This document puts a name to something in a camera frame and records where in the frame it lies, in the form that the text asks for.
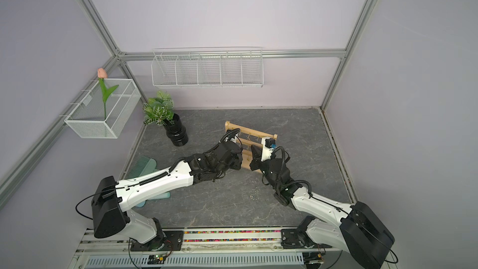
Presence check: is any wooden jewelry display stand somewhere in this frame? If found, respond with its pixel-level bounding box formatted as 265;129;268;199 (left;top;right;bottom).
225;121;278;169

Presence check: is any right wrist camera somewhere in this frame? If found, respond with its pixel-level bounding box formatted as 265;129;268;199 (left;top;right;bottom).
261;137;276;161

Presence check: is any teal dustpan brush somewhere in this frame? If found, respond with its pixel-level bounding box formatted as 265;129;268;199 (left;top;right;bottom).
124;156;171;207

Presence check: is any white cable duct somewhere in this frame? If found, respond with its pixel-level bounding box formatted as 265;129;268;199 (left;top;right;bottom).
83;252;305;269

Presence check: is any black plant pot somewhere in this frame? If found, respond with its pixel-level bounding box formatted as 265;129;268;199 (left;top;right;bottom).
164;113;189;146

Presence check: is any pink artificial tulip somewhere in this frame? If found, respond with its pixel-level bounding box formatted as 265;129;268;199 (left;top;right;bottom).
97;68;118;120

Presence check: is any green artificial potted plant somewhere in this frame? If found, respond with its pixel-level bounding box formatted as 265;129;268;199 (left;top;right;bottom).
143;90;175;126

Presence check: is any white wire wall shelf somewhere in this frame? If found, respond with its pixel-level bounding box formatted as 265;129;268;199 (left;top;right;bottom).
151;47;264;88

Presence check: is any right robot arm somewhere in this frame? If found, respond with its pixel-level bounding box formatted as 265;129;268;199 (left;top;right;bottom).
250;145;395;269

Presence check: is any white mesh wall basket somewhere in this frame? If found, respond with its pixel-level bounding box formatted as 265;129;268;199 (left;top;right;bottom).
64;78;141;139

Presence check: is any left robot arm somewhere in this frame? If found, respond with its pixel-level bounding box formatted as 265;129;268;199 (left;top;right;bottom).
89;128;243;244

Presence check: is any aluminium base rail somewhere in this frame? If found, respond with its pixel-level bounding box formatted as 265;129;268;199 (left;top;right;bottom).
74;225;389;255

